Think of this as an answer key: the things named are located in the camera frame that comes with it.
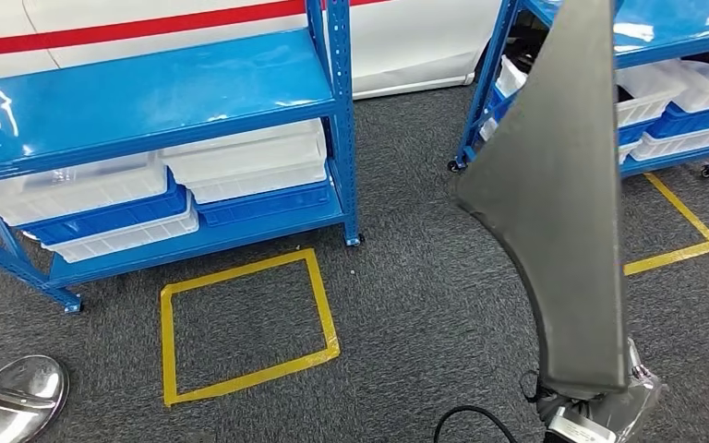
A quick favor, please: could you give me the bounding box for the red barrier belt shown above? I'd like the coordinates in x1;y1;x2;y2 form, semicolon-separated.
0;0;392;59

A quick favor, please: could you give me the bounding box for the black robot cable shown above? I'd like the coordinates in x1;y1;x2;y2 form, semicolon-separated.
432;405;521;443

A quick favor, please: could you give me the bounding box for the black plastic plate bracket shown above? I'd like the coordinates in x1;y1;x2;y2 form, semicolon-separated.
451;0;631;401

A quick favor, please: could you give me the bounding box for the chrome barrier stanchion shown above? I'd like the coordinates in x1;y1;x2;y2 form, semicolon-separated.
0;354;70;443

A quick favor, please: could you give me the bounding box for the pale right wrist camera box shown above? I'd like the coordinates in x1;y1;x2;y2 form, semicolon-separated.
544;406;618;443

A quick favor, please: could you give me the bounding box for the white car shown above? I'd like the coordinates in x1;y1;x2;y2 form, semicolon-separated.
0;0;502;102

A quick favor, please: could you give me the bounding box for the blue metal shelf rack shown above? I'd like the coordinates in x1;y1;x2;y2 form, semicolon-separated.
0;0;365;316
447;0;709;182

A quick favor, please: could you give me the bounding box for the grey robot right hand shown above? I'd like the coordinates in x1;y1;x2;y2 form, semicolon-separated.
535;339;665;443

